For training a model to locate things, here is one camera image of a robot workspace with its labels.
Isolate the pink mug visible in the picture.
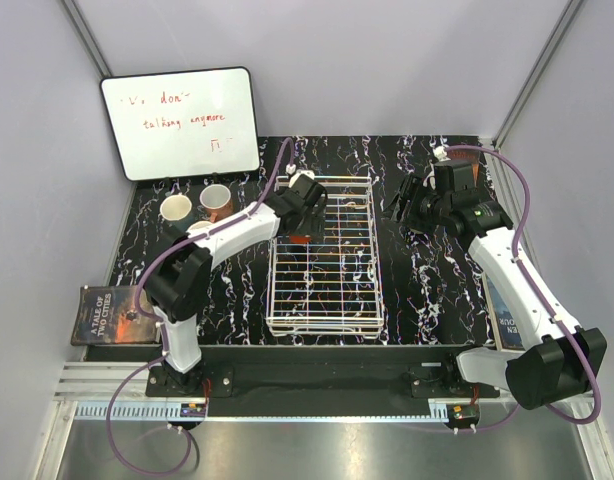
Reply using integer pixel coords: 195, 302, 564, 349
199, 184, 234, 223

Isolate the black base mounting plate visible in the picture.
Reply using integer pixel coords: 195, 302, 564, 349
146, 346, 500, 411

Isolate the white slotted cable duct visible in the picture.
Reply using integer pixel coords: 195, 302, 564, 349
75, 400, 448, 423

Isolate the light blue faceted mug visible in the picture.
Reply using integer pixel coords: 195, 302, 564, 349
186, 220, 213, 236

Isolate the white wire dish rack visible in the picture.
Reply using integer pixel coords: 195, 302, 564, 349
266, 176, 385, 339

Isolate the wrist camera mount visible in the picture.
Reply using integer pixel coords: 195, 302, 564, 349
423, 146, 449, 190
286, 166, 315, 187

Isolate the orange cover book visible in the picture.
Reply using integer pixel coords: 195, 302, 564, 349
449, 149, 480, 182

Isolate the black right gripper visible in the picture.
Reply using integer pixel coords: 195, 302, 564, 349
379, 174, 450, 236

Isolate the orange red mug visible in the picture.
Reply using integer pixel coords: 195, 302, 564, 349
289, 235, 310, 244

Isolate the blue cover book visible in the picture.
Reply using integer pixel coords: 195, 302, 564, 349
484, 275, 523, 351

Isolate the white dry-erase board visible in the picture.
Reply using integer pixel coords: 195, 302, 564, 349
100, 67, 259, 182

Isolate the dark Tale of Two Cities book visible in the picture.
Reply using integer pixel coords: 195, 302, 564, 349
70, 286, 160, 346

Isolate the grey blue faceted mug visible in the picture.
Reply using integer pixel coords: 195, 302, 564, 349
159, 194, 194, 233

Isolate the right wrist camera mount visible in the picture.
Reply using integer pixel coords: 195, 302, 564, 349
423, 146, 449, 190

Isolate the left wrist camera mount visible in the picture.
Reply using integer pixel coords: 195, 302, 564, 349
286, 166, 315, 187

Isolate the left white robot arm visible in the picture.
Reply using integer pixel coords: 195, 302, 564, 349
137, 172, 328, 396

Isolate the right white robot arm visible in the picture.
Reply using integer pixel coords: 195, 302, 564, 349
383, 160, 607, 410

